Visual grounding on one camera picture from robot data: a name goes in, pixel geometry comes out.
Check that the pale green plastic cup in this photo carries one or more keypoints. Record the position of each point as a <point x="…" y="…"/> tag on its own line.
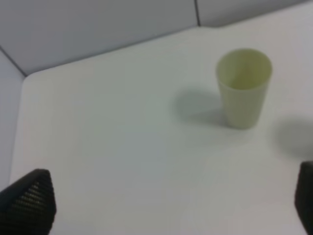
<point x="243" y="76"/>

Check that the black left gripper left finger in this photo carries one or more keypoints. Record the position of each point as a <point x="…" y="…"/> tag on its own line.
<point x="28" y="206"/>

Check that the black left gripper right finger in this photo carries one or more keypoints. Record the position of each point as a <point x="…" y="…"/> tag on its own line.
<point x="303" y="199"/>

